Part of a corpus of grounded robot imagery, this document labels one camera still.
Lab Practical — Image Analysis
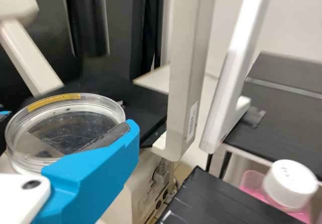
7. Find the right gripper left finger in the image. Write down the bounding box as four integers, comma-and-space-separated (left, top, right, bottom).
0, 110, 12, 124

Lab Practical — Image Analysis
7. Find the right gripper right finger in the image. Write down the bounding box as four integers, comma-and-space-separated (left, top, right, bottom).
37, 119, 140, 224

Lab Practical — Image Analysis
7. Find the petri dish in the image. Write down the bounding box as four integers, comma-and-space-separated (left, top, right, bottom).
4, 92, 126, 176

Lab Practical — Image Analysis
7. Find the black platform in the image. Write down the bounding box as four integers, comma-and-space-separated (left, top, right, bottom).
222, 51, 322, 182
158, 165, 306, 224

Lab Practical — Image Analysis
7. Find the cream microscope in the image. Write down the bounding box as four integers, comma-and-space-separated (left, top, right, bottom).
0, 0, 211, 224

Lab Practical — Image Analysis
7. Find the white-capped bottle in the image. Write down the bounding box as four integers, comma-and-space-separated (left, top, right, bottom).
238, 159, 320, 224

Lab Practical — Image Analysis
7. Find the white pipette stand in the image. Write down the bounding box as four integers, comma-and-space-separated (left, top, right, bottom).
199, 0, 277, 155

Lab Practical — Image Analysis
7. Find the grey power cable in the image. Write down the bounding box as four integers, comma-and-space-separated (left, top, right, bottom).
154, 158, 176, 184

